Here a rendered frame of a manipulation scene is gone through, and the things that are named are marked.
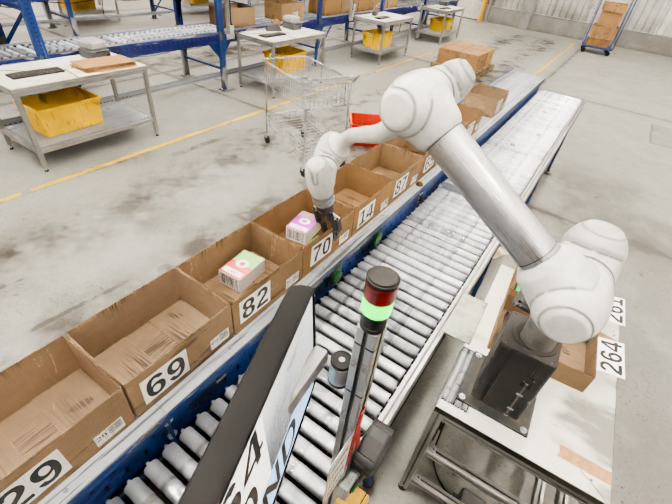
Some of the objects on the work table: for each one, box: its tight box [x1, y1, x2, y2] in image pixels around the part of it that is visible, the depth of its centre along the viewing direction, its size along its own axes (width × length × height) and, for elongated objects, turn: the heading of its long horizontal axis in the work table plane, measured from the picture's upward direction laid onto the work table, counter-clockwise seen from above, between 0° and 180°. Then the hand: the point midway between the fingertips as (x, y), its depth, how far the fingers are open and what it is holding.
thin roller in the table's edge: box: [448, 351, 474, 405], centre depth 155 cm, size 2×28×2 cm, turn 141°
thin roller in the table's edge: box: [441, 348, 468, 401], centre depth 156 cm, size 2×28×2 cm, turn 141°
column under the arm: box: [456, 311, 562, 438], centre depth 140 cm, size 26×26×33 cm
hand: (330, 231), depth 174 cm, fingers open, 5 cm apart
